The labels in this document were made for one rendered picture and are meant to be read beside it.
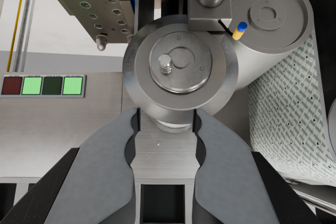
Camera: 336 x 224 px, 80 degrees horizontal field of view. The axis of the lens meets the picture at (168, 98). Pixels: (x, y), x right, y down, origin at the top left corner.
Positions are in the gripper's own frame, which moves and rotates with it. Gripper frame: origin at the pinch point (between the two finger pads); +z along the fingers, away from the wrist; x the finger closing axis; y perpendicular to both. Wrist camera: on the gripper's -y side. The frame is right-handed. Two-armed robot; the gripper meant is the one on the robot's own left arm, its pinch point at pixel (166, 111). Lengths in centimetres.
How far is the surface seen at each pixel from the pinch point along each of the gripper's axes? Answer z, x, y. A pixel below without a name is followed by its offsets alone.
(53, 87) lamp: 42, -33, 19
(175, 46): 13.0, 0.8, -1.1
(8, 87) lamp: 42, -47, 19
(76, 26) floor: 242, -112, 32
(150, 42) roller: 15.1, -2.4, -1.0
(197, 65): 11.5, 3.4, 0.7
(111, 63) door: 299, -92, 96
